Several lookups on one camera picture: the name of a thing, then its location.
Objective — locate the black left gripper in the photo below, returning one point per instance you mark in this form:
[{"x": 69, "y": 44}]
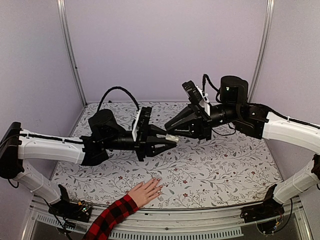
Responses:
[{"x": 142, "y": 147}]

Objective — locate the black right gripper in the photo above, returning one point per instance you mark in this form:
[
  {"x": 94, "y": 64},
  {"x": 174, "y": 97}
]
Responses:
[{"x": 203, "y": 124}]

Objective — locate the clear nail polish bottle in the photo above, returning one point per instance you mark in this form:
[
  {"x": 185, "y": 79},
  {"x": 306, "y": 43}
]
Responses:
[{"x": 169, "y": 137}]

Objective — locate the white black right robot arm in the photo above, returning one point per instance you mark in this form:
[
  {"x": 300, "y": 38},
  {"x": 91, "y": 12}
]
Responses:
[{"x": 262, "y": 122}]

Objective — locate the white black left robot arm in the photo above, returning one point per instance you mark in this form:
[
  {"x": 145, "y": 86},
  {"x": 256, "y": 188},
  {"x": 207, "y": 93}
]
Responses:
[{"x": 18, "y": 145}]

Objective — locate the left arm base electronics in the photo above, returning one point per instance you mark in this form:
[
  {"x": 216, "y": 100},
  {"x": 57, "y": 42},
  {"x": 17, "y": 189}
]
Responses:
[{"x": 80, "y": 211}]

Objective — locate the red black plaid sleeve forearm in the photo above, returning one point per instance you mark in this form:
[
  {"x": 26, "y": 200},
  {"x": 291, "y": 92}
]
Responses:
[{"x": 111, "y": 216}]

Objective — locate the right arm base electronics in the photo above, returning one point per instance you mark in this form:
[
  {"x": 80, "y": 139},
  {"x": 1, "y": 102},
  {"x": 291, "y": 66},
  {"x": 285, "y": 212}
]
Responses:
[{"x": 269, "y": 208}]

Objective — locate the person's left hand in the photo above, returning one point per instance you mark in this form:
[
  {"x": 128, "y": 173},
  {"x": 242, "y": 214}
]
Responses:
[{"x": 145, "y": 192}]

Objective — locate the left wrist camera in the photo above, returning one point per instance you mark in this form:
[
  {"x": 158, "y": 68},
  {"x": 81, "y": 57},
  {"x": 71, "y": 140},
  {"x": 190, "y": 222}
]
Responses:
[{"x": 142, "y": 119}]

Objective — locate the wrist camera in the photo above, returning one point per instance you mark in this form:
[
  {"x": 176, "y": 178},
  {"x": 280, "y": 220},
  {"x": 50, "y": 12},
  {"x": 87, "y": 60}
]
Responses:
[
  {"x": 142, "y": 119},
  {"x": 197, "y": 97}
]

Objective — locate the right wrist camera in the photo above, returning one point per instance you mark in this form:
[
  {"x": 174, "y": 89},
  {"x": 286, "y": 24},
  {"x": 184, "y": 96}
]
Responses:
[{"x": 197, "y": 97}]

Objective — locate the aluminium front frame rail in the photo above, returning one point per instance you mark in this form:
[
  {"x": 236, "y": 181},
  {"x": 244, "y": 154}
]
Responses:
[{"x": 222, "y": 223}]

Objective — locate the aluminium corner post right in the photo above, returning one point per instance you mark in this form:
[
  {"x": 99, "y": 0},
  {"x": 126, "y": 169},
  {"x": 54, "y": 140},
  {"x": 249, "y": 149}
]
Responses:
[{"x": 267, "y": 25}]

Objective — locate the aluminium corner post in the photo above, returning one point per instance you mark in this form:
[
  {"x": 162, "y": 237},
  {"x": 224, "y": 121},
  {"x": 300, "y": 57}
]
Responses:
[
  {"x": 61, "y": 6},
  {"x": 267, "y": 25}
]

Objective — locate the aluminium corner post left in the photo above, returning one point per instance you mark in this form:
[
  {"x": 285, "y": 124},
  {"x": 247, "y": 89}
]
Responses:
[{"x": 61, "y": 6}]

